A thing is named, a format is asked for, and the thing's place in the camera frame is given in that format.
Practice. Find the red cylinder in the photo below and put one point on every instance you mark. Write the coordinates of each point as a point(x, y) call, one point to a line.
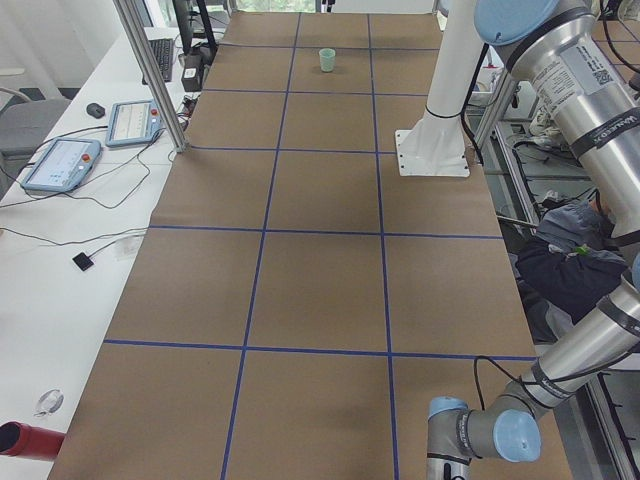
point(25, 441)

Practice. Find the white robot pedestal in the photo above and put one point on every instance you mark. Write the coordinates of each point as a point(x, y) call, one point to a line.
point(435, 146)

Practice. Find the near blue teach pendant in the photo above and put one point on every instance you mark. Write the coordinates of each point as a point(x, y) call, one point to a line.
point(63, 166)

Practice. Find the black computer mouse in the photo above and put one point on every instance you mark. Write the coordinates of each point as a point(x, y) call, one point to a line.
point(95, 110)

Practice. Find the small black square sensor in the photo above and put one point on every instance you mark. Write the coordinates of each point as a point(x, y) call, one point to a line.
point(83, 261)

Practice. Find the black keyboard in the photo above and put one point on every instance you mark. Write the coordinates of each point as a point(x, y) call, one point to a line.
point(163, 50)

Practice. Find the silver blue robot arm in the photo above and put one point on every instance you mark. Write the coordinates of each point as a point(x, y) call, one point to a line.
point(549, 44)

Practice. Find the far blue teach pendant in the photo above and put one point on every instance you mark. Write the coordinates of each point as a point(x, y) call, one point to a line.
point(133, 123)

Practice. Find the aluminium frame post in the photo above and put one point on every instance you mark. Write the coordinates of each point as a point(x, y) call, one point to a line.
point(135, 31)

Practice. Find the blue teach pendant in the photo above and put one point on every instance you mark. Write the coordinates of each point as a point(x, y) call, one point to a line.
point(133, 123)
point(63, 166)

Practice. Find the black power adapter box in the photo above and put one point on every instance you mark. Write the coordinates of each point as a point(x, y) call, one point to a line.
point(193, 71)

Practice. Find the light green plastic cup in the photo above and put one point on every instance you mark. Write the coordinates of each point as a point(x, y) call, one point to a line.
point(327, 57)

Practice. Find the clear plastic wrapper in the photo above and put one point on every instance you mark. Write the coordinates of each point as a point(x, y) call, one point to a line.
point(49, 403)

